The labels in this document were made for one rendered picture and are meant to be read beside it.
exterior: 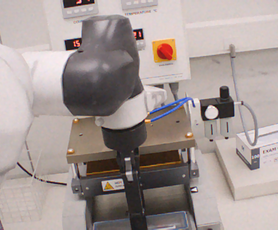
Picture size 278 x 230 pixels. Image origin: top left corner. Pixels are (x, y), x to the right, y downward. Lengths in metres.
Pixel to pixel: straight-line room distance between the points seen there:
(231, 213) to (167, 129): 0.41
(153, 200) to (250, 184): 0.37
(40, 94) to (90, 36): 0.11
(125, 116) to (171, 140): 0.24
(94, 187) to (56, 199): 0.52
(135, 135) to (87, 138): 0.27
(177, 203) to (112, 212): 0.15
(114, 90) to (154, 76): 0.49
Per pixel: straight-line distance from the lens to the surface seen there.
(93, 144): 0.97
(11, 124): 0.25
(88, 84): 0.60
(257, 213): 1.31
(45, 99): 0.64
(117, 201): 1.10
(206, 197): 0.95
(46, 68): 0.65
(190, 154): 0.97
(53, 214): 1.42
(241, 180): 1.36
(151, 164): 0.97
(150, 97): 0.75
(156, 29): 1.07
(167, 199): 1.08
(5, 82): 0.26
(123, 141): 0.74
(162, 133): 0.98
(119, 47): 0.67
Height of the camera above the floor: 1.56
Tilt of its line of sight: 25 degrees down
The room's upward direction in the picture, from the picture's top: 8 degrees counter-clockwise
